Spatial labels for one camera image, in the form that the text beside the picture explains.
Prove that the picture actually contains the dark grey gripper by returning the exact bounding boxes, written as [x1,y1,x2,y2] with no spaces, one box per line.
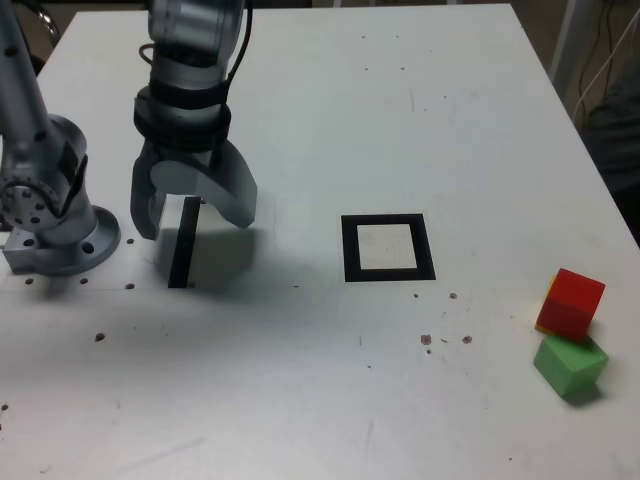
[130,141,259,240]

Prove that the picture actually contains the yellow cube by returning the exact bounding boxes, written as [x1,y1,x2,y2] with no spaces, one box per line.
[534,274,559,334]

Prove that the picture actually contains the red cube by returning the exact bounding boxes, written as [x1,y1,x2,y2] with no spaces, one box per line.
[537,268,607,344]

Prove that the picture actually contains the green cube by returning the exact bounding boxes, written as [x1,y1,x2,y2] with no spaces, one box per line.
[532,334,610,399]

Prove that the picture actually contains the black tape square outline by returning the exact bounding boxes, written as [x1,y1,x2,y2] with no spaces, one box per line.
[340,213,437,283]

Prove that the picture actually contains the black tape strip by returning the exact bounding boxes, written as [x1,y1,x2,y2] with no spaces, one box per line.
[167,196,202,290]

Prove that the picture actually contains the person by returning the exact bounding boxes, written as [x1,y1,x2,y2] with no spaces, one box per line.
[584,74,640,201]

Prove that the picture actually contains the metal chair frame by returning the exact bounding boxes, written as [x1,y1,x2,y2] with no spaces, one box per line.
[37,9,59,37]

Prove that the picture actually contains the white post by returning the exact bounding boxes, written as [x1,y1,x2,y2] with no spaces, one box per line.
[549,0,577,87]

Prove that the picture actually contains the white hanging cable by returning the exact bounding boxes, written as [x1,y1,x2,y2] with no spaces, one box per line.
[573,47,617,121]

